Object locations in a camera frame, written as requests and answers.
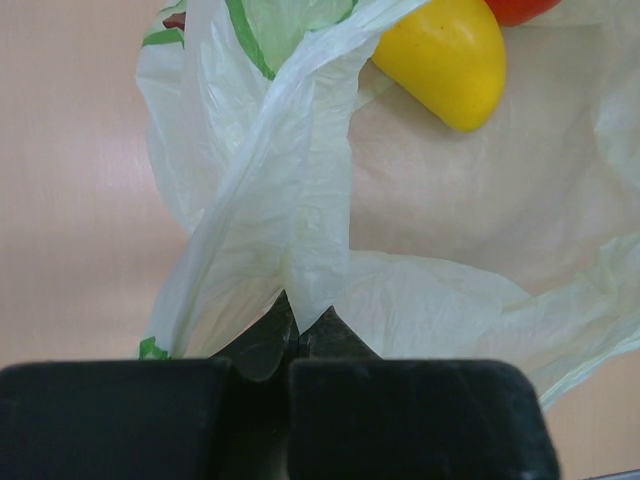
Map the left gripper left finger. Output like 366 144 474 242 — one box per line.
1 296 298 479

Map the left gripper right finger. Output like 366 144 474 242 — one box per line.
287 310 559 479

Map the green plastic bag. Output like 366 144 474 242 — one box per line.
136 1 639 406

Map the yellow mango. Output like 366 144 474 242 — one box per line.
371 0 507 132

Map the red tomato fruit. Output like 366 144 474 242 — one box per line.
485 0 560 27

